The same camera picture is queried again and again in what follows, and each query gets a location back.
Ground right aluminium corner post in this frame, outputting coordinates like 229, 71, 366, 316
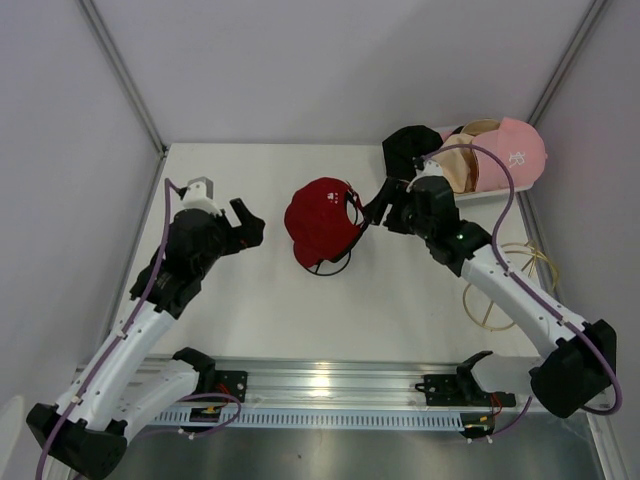
527, 0, 612, 127

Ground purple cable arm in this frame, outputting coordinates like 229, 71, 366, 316
37, 177, 241, 480
414, 144, 624, 444

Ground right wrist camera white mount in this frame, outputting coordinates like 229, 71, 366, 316
406, 159, 444, 193

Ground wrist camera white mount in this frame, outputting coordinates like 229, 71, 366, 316
181, 177, 224, 217
406, 159, 444, 193

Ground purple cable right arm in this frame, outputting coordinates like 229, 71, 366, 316
414, 144, 624, 444

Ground black wire hat stand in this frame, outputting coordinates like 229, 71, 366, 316
302, 186, 368, 277

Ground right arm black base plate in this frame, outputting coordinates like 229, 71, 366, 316
414, 350, 516, 408

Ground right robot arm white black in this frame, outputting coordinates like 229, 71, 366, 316
364, 176, 622, 418

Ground beige baseball cap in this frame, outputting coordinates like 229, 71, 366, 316
432, 119, 500, 194

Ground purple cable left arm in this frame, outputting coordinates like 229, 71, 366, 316
37, 177, 241, 480

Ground white plastic basket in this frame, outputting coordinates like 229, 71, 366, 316
434, 127, 536, 201

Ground red baseball cap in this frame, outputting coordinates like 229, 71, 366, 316
284, 177, 368, 269

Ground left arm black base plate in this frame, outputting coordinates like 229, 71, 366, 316
172, 347, 248, 403

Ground beige wire hat stand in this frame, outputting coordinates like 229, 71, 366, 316
462, 240, 560, 338

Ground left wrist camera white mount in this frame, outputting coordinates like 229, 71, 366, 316
181, 177, 224, 217

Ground pink baseball cap white logo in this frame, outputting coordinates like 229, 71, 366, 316
472, 117, 547, 192

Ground black baseball cap gold logo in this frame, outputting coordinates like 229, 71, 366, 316
382, 125, 444, 181

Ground left aluminium corner post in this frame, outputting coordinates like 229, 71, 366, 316
75, 0, 167, 158

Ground aluminium corner post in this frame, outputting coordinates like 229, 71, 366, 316
527, 0, 612, 127
75, 0, 167, 158

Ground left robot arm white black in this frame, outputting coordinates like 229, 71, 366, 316
26, 199, 265, 479

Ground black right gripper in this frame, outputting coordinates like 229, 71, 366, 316
362, 177, 434, 241

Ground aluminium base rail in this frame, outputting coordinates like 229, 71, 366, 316
64, 357, 611, 412

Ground white slotted cable duct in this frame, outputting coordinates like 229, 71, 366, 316
150, 406, 464, 432

